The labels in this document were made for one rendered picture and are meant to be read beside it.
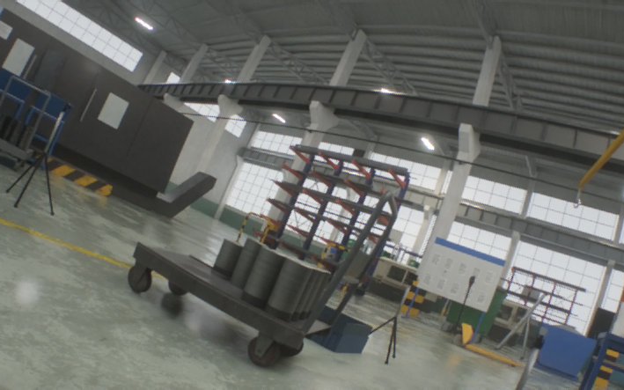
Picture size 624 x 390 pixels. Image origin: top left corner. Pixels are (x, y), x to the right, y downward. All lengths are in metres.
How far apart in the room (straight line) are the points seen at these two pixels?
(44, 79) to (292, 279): 6.09
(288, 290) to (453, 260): 7.70
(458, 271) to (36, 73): 9.22
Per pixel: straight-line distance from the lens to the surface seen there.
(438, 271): 9.37
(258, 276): 1.91
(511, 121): 12.42
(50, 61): 7.33
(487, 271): 9.22
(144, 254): 2.18
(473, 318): 9.63
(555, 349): 8.94
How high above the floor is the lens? 0.59
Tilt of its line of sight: 6 degrees up
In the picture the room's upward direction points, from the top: 23 degrees clockwise
